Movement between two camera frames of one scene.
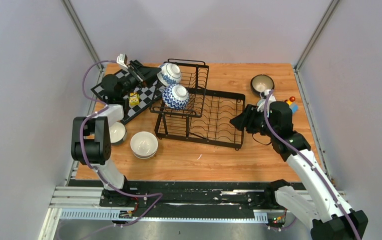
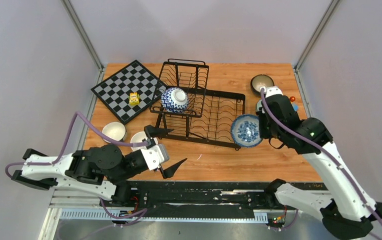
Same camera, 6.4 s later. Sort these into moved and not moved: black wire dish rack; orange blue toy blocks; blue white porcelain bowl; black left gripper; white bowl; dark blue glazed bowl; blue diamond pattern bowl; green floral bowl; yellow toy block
Moved: black left gripper; blue diamond pattern bowl; blue white porcelain bowl
Not moved: green floral bowl; dark blue glazed bowl; black wire dish rack; orange blue toy blocks; yellow toy block; white bowl
